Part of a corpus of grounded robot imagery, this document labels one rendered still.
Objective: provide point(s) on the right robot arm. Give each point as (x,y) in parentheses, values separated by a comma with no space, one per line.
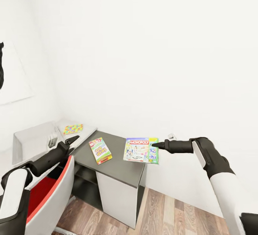
(238,206)

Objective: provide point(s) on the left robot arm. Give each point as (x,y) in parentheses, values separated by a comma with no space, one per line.
(14,202)

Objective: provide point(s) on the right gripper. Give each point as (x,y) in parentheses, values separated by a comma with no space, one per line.
(172,147)

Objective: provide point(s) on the toy box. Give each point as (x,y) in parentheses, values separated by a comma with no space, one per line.
(30,144)

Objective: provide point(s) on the board game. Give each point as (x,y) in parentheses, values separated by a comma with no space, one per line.
(141,150)
(100,150)

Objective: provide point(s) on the jigsaw puzzle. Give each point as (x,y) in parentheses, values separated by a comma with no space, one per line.
(73,129)

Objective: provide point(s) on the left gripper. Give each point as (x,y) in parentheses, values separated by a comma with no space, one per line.
(60,152)

